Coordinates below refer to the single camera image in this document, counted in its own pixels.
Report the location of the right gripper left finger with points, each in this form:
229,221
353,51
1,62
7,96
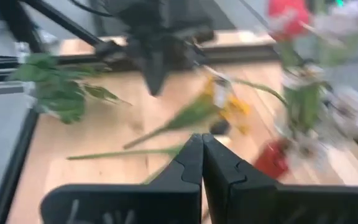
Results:
154,205

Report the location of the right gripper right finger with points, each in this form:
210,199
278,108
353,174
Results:
259,205

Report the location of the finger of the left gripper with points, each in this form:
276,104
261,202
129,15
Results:
150,71
162,71

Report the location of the red ribbed glass vase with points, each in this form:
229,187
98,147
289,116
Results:
270,160

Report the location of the yellow artificial flower bunch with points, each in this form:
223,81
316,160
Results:
191,115

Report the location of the white bud flower stem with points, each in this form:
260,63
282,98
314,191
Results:
219,127

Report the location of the white artificial flower spray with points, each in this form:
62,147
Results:
303,102

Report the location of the red artificial tulip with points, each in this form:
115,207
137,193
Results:
287,18

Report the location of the dark green potted plant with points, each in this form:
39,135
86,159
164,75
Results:
57,90

